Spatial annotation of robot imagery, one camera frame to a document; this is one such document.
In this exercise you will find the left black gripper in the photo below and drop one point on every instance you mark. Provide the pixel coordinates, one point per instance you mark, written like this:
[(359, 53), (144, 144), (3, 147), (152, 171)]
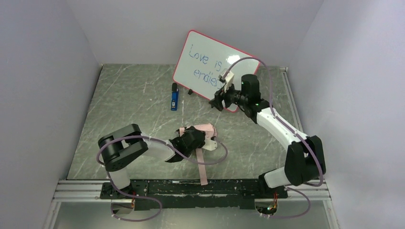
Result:
[(198, 139)]

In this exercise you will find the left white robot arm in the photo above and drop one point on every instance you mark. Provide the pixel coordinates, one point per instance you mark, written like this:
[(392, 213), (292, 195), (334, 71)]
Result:
[(122, 147)]

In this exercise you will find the blue whiteboard marker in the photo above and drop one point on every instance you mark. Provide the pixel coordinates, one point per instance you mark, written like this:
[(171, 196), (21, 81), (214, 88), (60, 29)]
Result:
[(174, 97)]

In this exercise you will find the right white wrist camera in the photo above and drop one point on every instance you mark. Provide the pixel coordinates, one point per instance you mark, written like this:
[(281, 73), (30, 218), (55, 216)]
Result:
[(226, 77)]

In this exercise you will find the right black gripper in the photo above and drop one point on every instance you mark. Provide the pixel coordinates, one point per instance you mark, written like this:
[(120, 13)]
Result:
[(222, 101)]

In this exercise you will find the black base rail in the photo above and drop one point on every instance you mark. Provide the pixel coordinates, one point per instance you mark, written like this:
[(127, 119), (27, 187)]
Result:
[(218, 193)]

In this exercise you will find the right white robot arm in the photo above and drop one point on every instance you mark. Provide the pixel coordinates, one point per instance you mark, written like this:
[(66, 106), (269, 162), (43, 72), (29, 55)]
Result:
[(304, 161)]

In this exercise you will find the pink folding umbrella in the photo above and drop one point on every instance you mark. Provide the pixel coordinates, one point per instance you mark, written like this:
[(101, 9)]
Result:
[(208, 133)]

